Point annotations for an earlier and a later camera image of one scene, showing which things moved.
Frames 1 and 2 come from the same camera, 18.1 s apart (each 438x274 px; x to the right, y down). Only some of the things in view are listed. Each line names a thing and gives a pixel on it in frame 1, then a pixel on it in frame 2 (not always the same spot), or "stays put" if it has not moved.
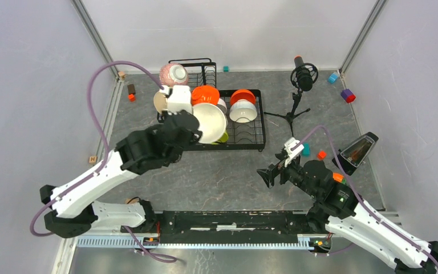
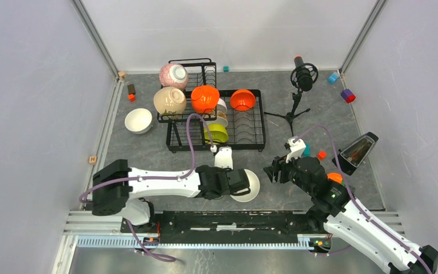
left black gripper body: [165, 115] → [229, 171]
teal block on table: [305, 152] stays put
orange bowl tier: [205, 94] stays put
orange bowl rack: [242, 94] stays put
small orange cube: [321, 154] stays put
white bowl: [212, 120] → [254, 185]
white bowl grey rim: [243, 111] → [138, 120]
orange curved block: [337, 177] stays put
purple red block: [348, 96] stays put
